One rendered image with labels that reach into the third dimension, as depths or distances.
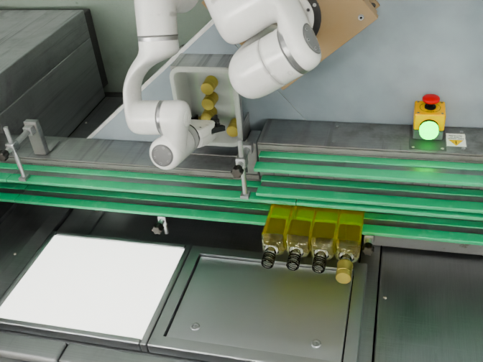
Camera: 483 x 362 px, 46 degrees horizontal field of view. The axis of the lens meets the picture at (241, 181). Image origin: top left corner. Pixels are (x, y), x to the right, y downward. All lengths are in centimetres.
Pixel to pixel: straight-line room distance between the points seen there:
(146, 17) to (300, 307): 74
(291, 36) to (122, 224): 95
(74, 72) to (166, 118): 112
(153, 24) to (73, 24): 113
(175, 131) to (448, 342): 76
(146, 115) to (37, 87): 91
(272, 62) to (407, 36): 48
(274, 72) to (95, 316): 76
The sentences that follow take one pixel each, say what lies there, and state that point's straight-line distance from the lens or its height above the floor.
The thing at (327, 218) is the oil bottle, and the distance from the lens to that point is 139.
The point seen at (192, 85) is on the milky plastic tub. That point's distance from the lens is 154.
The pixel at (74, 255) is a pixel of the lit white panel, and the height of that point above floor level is 107.
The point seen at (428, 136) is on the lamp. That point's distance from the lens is 141.
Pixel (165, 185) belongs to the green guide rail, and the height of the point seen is 94.
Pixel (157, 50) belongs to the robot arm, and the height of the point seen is 104.
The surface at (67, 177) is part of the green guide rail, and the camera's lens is 167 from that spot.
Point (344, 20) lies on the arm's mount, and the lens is 131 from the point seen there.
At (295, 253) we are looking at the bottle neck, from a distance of 131.
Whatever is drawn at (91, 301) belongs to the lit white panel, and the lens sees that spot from 150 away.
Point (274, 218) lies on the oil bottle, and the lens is 139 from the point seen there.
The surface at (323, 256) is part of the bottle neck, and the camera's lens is 131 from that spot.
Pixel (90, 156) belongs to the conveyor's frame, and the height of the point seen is 85.
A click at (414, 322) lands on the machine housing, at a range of 143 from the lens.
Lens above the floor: 206
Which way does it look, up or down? 51 degrees down
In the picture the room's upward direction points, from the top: 157 degrees counter-clockwise
